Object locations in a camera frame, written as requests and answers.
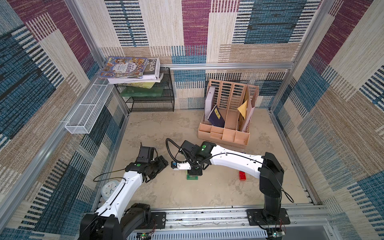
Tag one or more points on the green folder on shelf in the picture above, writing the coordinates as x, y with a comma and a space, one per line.
141, 92

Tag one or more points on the pink desk file organizer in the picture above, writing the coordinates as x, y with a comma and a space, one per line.
228, 97

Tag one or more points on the pale pink folder in organizer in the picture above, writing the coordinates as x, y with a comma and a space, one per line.
251, 96

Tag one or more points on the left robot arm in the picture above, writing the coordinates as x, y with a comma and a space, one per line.
114, 220

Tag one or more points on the yellow envelope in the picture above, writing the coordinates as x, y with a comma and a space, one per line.
243, 109

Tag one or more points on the white wire mesh basket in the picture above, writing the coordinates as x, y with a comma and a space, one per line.
87, 112

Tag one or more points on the pale blue round clock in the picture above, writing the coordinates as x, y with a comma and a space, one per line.
109, 188

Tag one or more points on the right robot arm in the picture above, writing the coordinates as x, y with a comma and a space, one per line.
266, 168

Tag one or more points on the black wire shelf rack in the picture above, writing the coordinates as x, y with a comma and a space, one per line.
159, 98

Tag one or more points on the long green lego brick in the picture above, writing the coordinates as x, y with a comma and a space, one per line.
192, 178

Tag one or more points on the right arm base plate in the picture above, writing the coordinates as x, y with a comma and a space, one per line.
260, 217

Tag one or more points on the red lego brick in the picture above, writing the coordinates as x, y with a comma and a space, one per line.
242, 176

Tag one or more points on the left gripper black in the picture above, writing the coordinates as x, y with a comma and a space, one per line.
161, 162

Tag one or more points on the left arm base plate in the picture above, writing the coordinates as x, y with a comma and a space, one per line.
158, 220

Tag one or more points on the colourful illustrated book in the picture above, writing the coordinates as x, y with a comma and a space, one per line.
124, 67

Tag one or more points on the black and white Folio book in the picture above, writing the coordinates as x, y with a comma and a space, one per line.
151, 75

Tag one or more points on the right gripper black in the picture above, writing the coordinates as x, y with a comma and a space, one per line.
194, 170

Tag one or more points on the dark purple book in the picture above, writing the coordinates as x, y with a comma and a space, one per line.
215, 118

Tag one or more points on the white book in organizer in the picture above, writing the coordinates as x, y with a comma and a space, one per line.
209, 102

